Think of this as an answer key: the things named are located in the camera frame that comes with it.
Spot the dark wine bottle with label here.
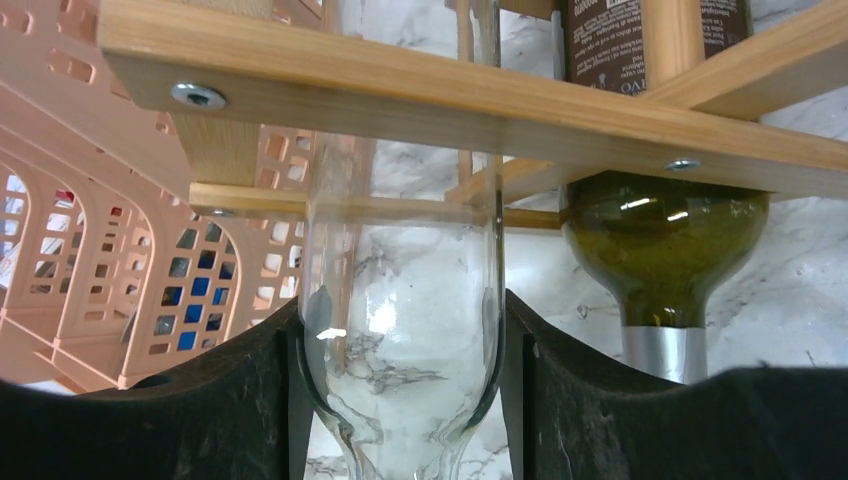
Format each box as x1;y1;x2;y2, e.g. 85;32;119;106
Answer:
557;1;770;384

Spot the pink plastic file organizer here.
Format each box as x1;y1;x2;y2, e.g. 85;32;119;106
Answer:
1;1;304;393

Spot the small clear glass bottle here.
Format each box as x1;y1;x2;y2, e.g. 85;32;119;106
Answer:
296;0;508;480

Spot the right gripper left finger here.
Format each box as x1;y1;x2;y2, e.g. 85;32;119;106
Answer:
1;302;312;479

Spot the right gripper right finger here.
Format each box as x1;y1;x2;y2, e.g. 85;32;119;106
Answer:
500;293;847;479

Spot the wooden wine rack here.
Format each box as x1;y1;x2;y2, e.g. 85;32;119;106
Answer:
98;1;847;198

